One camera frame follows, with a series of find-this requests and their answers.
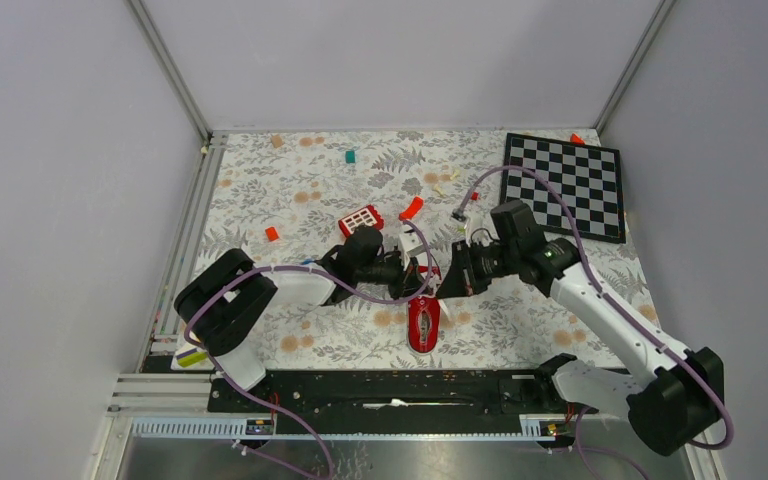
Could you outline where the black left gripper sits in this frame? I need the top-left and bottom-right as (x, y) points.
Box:
(355, 251), (431, 302)

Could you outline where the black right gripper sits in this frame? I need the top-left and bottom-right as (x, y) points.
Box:
(436, 237), (519, 299)

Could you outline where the red canvas sneaker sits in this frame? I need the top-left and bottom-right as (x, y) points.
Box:
(407, 295), (448, 355)

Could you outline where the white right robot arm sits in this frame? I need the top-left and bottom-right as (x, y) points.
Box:
(437, 200), (730, 456)

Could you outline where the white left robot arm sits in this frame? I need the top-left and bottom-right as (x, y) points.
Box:
(173, 221), (433, 411)

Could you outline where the red white window brick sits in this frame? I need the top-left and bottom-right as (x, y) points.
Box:
(337, 205), (384, 238)

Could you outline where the orange red curved block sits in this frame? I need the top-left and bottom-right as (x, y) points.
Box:
(398, 196), (425, 221)

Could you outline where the floral patterned table mat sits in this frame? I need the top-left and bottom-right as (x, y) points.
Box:
(194, 130), (618, 370)

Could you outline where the small orange cube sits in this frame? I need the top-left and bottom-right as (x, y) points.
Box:
(265, 227), (280, 242)

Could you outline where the black grey chessboard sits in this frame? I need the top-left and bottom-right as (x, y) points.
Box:
(499, 133), (627, 244)

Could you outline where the yellow green block stack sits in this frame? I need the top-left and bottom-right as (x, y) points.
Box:
(171, 345), (210, 370)

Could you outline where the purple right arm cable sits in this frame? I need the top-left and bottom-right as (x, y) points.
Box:
(456, 165), (736, 480)

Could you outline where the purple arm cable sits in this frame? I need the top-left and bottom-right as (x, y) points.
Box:
(181, 219), (436, 480)
(456, 165), (736, 480)

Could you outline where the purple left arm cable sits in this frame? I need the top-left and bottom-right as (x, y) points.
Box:
(181, 219), (436, 480)

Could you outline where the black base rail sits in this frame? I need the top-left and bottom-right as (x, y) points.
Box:
(207, 369), (582, 438)

